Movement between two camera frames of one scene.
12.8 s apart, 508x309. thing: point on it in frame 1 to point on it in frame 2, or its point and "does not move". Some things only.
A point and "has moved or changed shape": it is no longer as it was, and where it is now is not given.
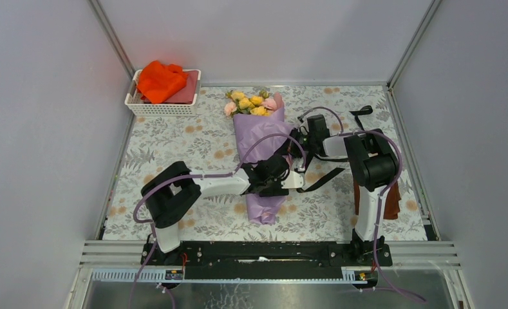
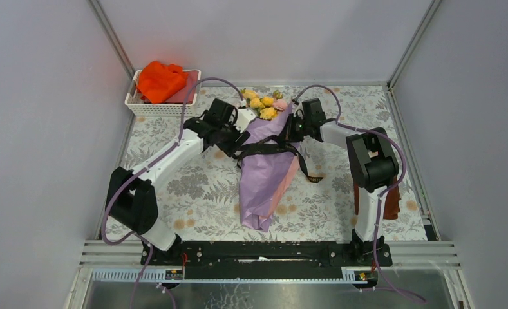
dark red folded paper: x=186 y=95 does not move
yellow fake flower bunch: x=259 y=105 has moved or changed shape
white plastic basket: x=135 y=106 does not move
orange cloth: x=157 y=81 does not move
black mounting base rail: x=270 y=259 does not move
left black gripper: x=276 y=190 to x=231 y=148
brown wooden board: x=391 y=201 does not move
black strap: x=357 y=112 to x=274 y=144
